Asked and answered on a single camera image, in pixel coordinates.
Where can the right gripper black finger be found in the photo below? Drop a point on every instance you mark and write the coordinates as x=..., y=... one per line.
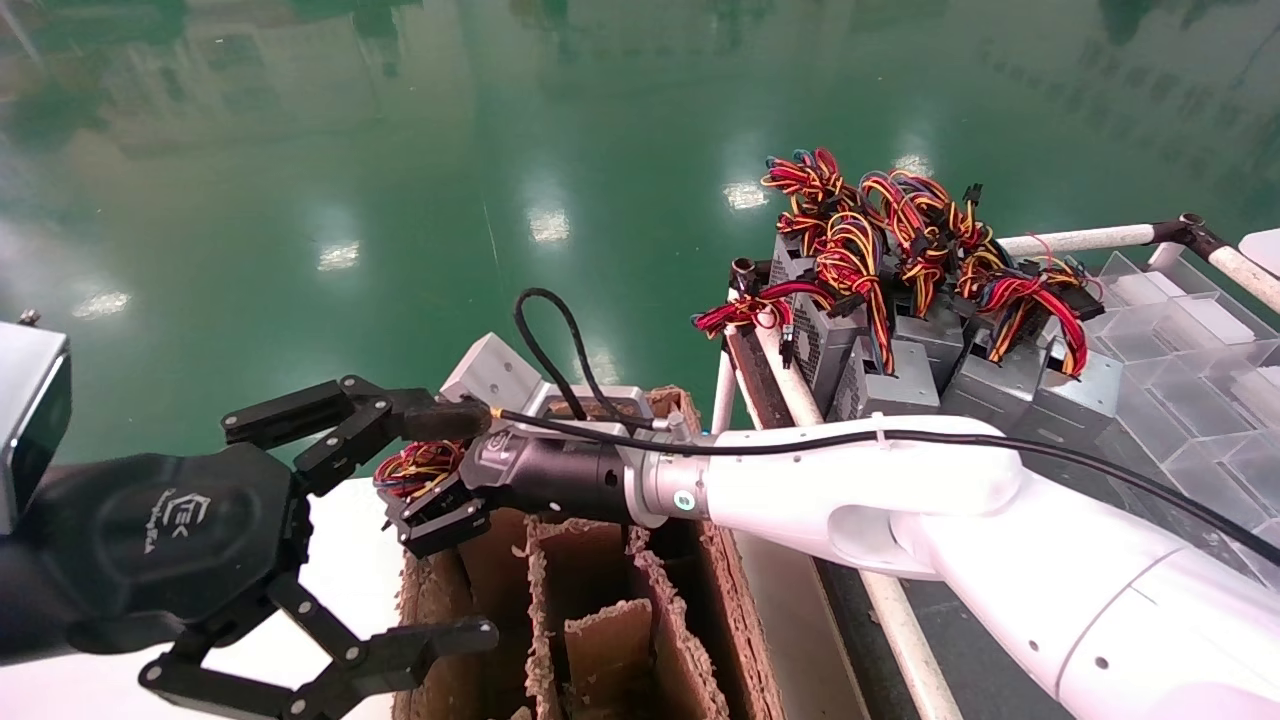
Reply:
x=450, y=528
x=425, y=498

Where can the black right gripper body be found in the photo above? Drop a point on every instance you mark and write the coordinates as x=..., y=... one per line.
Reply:
x=560, y=480

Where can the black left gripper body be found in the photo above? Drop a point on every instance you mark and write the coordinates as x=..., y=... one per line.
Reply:
x=170, y=540

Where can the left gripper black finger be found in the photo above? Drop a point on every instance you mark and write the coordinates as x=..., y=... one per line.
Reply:
x=400, y=645
x=340, y=408

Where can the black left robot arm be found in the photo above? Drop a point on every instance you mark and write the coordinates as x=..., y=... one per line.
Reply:
x=15, y=600

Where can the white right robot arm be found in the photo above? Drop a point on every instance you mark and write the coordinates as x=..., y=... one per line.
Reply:
x=850, y=485

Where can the brown cardboard box with dividers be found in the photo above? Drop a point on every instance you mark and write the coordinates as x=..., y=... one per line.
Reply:
x=600, y=650

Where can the white cart leg pipe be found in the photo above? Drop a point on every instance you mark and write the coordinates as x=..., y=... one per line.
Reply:
x=722, y=400

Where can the black pipe joint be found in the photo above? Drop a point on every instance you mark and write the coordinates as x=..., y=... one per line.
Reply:
x=745, y=275
x=1190, y=232

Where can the clear acrylic compartment tray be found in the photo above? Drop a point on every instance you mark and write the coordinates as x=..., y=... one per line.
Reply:
x=1180, y=400

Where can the white work table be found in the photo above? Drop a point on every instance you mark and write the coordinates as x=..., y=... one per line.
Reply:
x=1265, y=250

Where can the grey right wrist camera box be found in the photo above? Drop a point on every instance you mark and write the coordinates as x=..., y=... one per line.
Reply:
x=490, y=370

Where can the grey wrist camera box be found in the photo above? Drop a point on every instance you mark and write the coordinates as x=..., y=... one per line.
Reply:
x=490, y=370
x=25, y=370

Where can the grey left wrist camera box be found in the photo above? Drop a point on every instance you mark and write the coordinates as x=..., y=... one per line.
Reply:
x=25, y=370

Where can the white cart rail pipe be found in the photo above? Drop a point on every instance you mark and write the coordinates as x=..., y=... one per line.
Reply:
x=1080, y=240
x=1250, y=272
x=790, y=385

